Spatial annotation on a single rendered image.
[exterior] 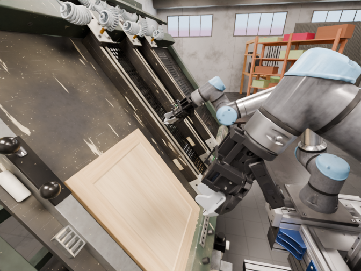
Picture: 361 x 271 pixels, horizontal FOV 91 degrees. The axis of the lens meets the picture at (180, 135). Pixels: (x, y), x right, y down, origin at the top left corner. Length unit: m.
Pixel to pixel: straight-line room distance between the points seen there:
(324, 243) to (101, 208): 0.92
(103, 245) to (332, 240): 0.93
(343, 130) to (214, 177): 0.20
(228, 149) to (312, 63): 0.18
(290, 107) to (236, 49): 8.98
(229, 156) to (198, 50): 8.96
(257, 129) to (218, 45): 8.94
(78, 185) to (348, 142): 0.63
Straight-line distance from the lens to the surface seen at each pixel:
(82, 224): 0.60
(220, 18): 9.31
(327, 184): 1.00
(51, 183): 0.47
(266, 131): 0.30
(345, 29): 5.80
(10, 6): 0.87
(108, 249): 0.64
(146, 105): 1.01
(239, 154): 0.33
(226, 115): 0.71
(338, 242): 1.12
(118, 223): 0.69
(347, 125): 0.30
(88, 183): 0.66
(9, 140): 0.48
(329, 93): 0.30
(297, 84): 0.30
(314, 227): 1.12
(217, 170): 0.32
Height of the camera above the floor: 1.68
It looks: 25 degrees down
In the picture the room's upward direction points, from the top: straight up
